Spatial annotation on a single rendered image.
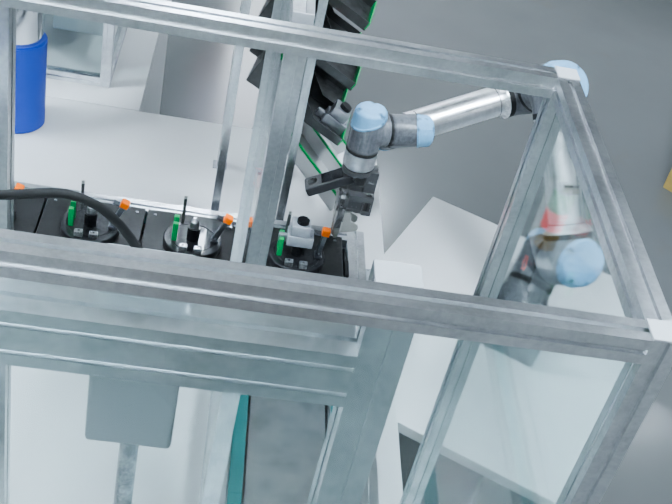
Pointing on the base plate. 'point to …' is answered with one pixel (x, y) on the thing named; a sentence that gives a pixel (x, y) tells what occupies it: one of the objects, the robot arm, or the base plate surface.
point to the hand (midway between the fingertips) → (332, 232)
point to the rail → (354, 256)
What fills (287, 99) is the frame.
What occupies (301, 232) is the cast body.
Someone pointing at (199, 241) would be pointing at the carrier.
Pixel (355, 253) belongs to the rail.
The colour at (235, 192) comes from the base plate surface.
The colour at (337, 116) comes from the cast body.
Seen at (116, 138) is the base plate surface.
